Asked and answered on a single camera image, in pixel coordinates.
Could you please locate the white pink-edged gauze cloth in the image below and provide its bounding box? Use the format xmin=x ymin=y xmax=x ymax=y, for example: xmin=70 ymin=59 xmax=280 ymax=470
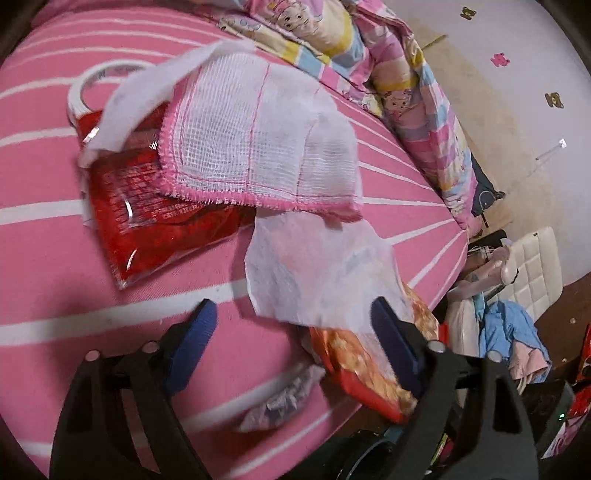
xmin=155 ymin=41 xmax=363 ymax=220

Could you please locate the white tissue sheet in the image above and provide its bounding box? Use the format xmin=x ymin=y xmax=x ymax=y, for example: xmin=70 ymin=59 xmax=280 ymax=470
xmin=78 ymin=40 xmax=256 ymax=169

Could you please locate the blue clothing on chair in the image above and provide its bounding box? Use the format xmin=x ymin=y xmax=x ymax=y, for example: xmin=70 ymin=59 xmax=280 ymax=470
xmin=479 ymin=301 xmax=552 ymax=383

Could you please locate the orange red snack bag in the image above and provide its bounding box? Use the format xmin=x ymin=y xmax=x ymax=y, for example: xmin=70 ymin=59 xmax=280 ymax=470
xmin=308 ymin=293 xmax=417 ymax=424

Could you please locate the pink striped bed mattress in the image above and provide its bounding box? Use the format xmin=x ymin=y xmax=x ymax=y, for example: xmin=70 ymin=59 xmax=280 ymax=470
xmin=1 ymin=1 xmax=468 ymax=479

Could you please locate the white leather office chair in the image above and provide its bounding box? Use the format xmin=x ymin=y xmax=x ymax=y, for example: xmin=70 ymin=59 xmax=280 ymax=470
xmin=445 ymin=227 xmax=563 ymax=356

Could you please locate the clear plastic wrapper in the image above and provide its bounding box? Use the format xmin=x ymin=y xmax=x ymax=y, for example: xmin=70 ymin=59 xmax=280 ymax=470
xmin=238 ymin=365 xmax=326 ymax=433

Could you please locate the red snack wrapper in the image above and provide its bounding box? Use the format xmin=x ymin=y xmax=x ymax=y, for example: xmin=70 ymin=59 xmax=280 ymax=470
xmin=81 ymin=103 xmax=256 ymax=290

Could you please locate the dark blue cushion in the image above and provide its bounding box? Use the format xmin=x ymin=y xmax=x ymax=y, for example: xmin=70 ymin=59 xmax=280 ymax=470
xmin=471 ymin=156 xmax=506 ymax=217

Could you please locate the white tape roll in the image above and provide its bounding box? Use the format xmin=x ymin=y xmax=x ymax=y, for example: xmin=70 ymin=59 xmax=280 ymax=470
xmin=66 ymin=59 xmax=153 ymax=127

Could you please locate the colourful striped duvet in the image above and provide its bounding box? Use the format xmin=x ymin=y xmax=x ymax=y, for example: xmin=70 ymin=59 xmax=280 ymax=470
xmin=193 ymin=0 xmax=476 ymax=229

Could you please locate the pink bear wall sticker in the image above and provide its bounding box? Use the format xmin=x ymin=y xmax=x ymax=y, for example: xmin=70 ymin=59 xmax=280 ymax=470
xmin=490 ymin=52 xmax=511 ymax=68

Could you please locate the brown bear wall sticker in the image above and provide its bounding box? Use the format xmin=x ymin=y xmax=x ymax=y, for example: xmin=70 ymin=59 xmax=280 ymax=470
xmin=460 ymin=7 xmax=477 ymax=21

